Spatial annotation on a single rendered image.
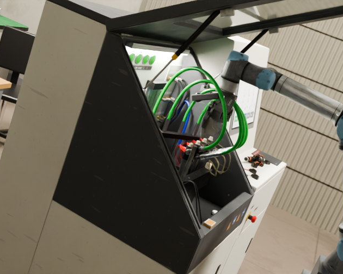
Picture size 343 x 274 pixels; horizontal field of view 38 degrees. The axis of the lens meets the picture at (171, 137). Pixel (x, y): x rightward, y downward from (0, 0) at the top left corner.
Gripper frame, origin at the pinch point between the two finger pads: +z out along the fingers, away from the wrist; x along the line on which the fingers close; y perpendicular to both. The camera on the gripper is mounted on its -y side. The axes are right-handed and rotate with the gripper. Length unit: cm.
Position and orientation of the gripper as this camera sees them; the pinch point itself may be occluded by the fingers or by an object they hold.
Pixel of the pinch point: (201, 135)
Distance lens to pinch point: 198.4
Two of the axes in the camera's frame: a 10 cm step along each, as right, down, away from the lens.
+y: 8.5, 4.2, -3.3
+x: 4.0, -1.1, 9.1
